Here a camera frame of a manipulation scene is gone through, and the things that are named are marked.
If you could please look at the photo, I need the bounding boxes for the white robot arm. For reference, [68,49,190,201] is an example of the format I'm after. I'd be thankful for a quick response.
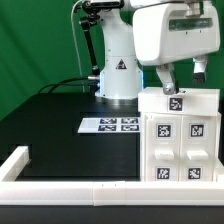
[90,0,220,99]

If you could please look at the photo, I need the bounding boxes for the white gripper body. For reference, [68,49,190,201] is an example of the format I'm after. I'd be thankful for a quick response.
[133,3,220,66]

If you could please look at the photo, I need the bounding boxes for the white cabinet door panel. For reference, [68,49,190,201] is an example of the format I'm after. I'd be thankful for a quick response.
[179,116,216,181]
[145,114,181,181]

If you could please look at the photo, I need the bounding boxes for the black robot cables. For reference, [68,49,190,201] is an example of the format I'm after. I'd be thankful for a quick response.
[38,78,101,95]

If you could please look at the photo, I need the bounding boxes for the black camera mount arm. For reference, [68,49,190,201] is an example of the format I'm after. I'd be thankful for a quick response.
[79,0,124,76]

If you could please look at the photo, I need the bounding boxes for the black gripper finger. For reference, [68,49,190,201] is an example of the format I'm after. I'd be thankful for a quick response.
[192,55,207,84]
[156,63,178,95]

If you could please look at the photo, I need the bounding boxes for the white cabinet top block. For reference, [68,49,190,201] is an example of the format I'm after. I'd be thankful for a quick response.
[138,87,220,116]

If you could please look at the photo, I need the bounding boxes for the white U-shaped fence frame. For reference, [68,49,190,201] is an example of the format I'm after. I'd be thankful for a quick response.
[0,146,224,206]

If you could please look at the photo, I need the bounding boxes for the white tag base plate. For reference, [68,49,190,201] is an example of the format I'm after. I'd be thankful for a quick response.
[78,117,140,133]

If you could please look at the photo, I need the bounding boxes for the white cabinet body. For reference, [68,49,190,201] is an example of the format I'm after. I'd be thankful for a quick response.
[140,113,221,182]

